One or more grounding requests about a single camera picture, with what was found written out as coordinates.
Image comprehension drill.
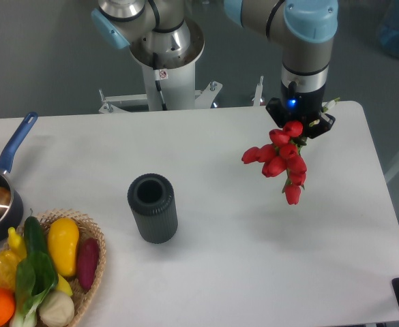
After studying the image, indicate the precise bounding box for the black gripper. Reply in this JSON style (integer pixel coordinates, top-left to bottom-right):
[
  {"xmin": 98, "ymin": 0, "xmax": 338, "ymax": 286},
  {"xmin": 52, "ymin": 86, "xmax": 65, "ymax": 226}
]
[{"xmin": 266, "ymin": 84, "xmax": 336, "ymax": 138}]

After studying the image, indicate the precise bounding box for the red tulip bouquet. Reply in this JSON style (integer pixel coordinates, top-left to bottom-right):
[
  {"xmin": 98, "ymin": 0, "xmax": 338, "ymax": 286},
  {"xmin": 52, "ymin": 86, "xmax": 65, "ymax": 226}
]
[{"xmin": 241, "ymin": 97, "xmax": 341, "ymax": 206}]

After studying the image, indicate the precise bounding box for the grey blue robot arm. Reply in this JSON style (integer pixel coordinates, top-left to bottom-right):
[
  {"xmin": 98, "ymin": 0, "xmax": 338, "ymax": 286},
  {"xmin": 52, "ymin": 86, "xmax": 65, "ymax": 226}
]
[{"xmin": 91, "ymin": 1, "xmax": 338, "ymax": 138}]

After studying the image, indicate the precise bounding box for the dark grey ribbed vase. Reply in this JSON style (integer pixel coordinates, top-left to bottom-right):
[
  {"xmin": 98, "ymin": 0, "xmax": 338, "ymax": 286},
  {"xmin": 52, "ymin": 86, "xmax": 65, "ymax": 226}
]
[{"xmin": 127, "ymin": 173, "xmax": 178, "ymax": 244}]

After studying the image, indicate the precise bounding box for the purple sweet potato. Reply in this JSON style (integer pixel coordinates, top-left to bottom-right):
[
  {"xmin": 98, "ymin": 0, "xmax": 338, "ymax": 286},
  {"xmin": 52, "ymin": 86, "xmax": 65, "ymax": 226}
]
[{"xmin": 76, "ymin": 238, "xmax": 100, "ymax": 291}]

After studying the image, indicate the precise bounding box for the yellow squash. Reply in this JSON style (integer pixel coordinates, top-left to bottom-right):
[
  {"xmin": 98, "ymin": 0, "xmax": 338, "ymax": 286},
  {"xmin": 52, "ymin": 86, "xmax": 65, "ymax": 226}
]
[{"xmin": 47, "ymin": 217, "xmax": 80, "ymax": 277}]

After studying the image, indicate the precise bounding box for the yellow banana piece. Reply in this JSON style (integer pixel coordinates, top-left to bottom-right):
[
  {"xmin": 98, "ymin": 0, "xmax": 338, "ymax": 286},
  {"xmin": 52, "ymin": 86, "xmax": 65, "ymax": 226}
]
[{"xmin": 55, "ymin": 274, "xmax": 73, "ymax": 297}]

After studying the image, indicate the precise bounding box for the green cucumber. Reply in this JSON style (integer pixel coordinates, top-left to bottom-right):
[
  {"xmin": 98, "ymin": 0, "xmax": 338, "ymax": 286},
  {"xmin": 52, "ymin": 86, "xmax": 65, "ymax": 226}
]
[{"xmin": 24, "ymin": 216, "xmax": 50, "ymax": 268}]

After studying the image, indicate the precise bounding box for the green bok choy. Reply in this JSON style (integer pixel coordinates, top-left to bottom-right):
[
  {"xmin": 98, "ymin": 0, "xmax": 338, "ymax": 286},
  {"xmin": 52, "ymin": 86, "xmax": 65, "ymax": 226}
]
[{"xmin": 9, "ymin": 251, "xmax": 59, "ymax": 327}]

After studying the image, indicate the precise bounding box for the small yellow chili pepper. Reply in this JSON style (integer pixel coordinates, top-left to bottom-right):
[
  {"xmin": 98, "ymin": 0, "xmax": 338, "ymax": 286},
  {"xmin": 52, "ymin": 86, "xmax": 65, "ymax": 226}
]
[{"xmin": 8, "ymin": 227, "xmax": 27, "ymax": 260}]

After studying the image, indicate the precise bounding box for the beige garlic bulb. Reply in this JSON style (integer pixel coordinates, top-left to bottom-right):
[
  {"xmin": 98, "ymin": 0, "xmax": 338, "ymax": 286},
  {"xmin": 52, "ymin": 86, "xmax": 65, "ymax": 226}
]
[{"xmin": 39, "ymin": 291, "xmax": 74, "ymax": 327}]

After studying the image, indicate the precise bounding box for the yellow bell pepper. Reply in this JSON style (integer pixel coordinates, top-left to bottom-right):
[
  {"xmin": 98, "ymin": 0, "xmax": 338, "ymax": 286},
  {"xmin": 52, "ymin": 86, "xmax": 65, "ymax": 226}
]
[{"xmin": 0, "ymin": 250, "xmax": 21, "ymax": 292}]

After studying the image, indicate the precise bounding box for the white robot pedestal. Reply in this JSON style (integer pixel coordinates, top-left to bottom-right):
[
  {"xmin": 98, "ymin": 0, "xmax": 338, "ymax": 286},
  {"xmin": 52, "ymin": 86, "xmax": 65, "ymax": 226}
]
[{"xmin": 99, "ymin": 18, "xmax": 223, "ymax": 114}]

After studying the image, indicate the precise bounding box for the black cable on pedestal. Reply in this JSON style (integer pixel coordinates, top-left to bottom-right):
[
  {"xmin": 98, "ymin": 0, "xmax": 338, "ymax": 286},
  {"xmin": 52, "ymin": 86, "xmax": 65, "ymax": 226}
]
[{"xmin": 151, "ymin": 52, "xmax": 168, "ymax": 111}]

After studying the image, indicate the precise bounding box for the blue handled saucepan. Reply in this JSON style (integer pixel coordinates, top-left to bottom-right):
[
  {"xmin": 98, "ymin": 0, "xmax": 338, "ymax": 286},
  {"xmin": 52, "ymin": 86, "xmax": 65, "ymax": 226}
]
[{"xmin": 0, "ymin": 112, "xmax": 38, "ymax": 241}]

